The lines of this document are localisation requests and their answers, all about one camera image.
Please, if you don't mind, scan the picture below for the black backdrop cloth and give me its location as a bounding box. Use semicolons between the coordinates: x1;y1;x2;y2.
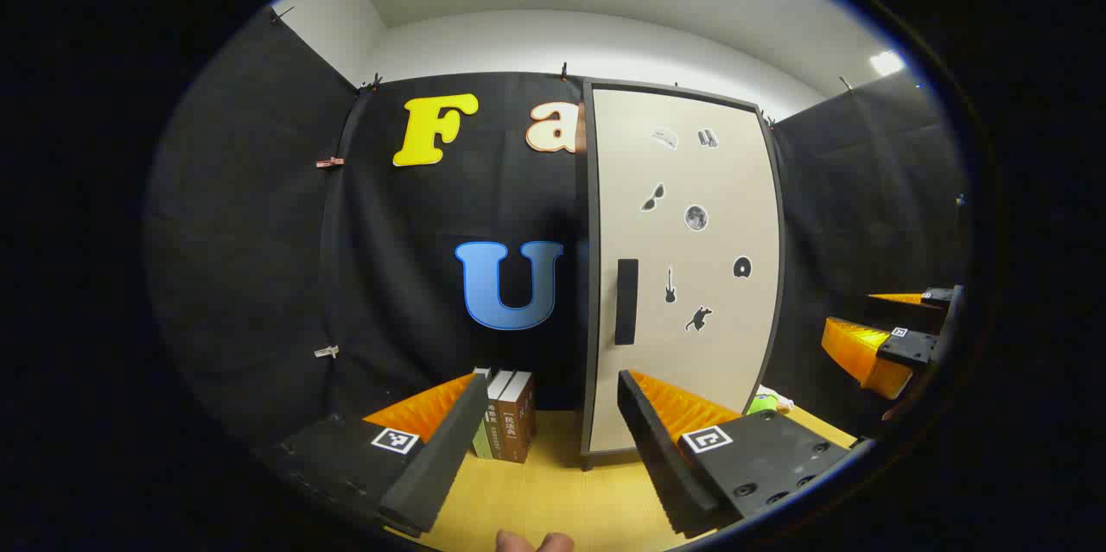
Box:
143;6;973;466

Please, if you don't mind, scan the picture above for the light green book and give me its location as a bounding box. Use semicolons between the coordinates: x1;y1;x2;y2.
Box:
471;366;495;460

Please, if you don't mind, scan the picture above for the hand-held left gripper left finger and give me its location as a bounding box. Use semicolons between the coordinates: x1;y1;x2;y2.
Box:
259;372;492;537

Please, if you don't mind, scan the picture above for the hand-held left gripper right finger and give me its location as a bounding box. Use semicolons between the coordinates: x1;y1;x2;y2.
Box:
617;369;865;537

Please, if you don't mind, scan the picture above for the grey cabinet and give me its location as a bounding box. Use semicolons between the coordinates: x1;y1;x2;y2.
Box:
581;79;787;471

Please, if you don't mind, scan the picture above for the green toy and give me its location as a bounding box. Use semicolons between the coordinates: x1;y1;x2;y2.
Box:
747;385;794;416

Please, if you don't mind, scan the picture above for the brown book with white patch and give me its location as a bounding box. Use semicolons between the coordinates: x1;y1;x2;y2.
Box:
486;369;515;461

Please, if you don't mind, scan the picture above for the black door handle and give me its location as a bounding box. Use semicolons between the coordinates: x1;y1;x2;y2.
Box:
615;258;639;346

